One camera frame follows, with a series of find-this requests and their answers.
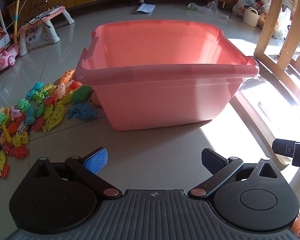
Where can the white bin lid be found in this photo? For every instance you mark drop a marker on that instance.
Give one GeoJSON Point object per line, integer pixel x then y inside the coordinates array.
{"type": "Point", "coordinates": [269, 112]}

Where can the plastic shopping bag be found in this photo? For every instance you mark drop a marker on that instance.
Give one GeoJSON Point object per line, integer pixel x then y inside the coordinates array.
{"type": "Point", "coordinates": [239, 8]}

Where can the pink toy car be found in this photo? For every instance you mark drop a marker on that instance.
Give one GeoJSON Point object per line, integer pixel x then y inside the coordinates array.
{"type": "Point", "coordinates": [8, 56]}

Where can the blue whale toy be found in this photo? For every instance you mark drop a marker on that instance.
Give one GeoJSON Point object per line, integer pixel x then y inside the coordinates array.
{"type": "Point", "coordinates": [83, 111]}

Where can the green turtle toy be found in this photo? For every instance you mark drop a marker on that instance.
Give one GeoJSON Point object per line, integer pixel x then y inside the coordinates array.
{"type": "Point", "coordinates": [81, 94]}

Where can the pink plastic storage bin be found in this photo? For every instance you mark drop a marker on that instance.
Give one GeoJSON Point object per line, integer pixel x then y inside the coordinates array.
{"type": "Point", "coordinates": [159, 73]}

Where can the white woven basket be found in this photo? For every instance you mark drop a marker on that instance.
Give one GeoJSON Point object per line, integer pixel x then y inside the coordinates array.
{"type": "Point", "coordinates": [251, 17]}

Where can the yellow flat fish toy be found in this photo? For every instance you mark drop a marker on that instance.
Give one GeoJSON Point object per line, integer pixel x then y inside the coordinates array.
{"type": "Point", "coordinates": [55, 119]}

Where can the orange spotted fish toy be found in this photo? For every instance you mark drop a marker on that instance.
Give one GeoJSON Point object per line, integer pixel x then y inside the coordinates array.
{"type": "Point", "coordinates": [67, 76]}

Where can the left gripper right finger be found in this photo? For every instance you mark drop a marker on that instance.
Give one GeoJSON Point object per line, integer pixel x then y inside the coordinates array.
{"type": "Point", "coordinates": [222, 170]}

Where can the yellow toy net scoop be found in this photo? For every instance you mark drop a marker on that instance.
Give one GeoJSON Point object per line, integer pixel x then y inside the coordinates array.
{"type": "Point", "coordinates": [5, 121]}

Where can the paper sheet on floor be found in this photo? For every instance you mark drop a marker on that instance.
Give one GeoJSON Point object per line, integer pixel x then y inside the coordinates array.
{"type": "Point", "coordinates": [145, 9]}

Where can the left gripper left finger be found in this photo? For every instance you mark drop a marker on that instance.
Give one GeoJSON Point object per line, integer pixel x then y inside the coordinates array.
{"type": "Point", "coordinates": [84, 170]}

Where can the pink white toy table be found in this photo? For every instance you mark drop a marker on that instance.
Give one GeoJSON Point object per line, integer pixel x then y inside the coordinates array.
{"type": "Point", "coordinates": [43, 19]}

